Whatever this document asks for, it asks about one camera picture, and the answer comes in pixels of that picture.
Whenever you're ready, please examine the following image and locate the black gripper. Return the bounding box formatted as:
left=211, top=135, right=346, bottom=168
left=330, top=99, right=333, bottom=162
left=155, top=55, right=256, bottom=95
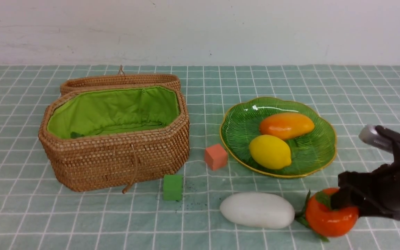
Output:
left=331, top=163, right=400, bottom=220

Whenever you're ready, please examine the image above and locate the orange yellow toy mango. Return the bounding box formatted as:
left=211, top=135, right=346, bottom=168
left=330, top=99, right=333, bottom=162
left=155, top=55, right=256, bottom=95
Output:
left=259, top=112, right=315, bottom=140

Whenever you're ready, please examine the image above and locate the orange foam cube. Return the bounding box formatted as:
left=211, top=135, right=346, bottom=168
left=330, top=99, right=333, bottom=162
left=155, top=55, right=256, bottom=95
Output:
left=204, top=144, right=228, bottom=171

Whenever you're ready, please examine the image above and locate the white toy radish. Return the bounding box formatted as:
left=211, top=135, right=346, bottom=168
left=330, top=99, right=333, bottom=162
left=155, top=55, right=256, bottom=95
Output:
left=219, top=192, right=295, bottom=230

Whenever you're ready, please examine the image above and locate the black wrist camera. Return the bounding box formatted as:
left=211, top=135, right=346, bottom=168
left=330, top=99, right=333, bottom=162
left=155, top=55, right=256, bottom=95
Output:
left=358, top=125, right=400, bottom=154

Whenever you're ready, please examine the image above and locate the green glass leaf plate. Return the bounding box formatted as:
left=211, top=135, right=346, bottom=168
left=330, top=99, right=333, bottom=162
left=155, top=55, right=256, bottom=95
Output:
left=219, top=97, right=338, bottom=178

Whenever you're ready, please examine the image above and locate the woven rattan basket lid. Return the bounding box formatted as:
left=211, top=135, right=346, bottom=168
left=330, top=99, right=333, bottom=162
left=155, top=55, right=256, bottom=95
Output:
left=60, top=65, right=181, bottom=95

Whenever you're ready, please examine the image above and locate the green foam cube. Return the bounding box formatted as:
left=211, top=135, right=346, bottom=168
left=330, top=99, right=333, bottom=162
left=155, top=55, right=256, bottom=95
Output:
left=162, top=175, right=184, bottom=201

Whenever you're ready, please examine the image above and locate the red toy carrot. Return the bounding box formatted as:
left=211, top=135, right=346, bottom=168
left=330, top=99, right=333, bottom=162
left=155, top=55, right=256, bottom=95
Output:
left=70, top=131, right=85, bottom=139

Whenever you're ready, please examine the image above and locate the woven rattan basket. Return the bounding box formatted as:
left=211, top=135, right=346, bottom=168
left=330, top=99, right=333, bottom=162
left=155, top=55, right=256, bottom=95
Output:
left=38, top=84, right=190, bottom=193

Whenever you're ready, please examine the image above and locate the orange toy persimmon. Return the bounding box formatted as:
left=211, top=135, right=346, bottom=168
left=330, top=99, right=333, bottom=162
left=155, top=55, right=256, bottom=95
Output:
left=294, top=187, right=360, bottom=242

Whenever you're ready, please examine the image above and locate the yellow toy lemon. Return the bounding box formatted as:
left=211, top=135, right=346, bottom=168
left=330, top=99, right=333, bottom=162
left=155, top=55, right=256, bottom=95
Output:
left=249, top=135, right=292, bottom=170

